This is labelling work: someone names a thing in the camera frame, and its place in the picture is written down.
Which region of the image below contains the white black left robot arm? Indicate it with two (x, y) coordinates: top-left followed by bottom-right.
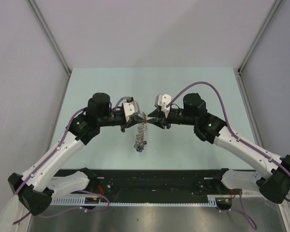
(8, 92), (141, 216)

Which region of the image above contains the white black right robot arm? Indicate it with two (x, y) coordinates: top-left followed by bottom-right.
(148, 93), (290, 204)

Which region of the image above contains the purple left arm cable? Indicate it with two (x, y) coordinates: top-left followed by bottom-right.
(12, 96), (133, 225)

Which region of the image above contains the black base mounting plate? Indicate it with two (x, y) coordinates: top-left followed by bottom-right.
(58, 169), (257, 201)

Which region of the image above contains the large metal key organizer ring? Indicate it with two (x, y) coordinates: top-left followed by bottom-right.
(134, 111), (149, 153)

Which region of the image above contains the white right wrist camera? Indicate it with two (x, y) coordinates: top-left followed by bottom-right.
(155, 94), (172, 118)

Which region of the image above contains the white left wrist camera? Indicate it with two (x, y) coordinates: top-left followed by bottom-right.
(122, 101), (140, 122)

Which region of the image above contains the aluminium frame rail right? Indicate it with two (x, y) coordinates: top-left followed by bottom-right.
(237, 0), (284, 75)

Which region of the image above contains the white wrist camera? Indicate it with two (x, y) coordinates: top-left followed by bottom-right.
(155, 94), (172, 118)
(122, 101), (140, 122)

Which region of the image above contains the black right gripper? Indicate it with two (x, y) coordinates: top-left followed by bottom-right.
(146, 108), (196, 130)

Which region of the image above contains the white slotted cable duct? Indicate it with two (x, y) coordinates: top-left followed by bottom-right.
(50, 195), (231, 207)

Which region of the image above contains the aluminium frame rail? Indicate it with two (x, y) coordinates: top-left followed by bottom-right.
(237, 0), (284, 75)
(26, 0), (72, 77)

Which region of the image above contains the aluminium frame rail left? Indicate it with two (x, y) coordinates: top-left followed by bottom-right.
(26, 0), (72, 77)

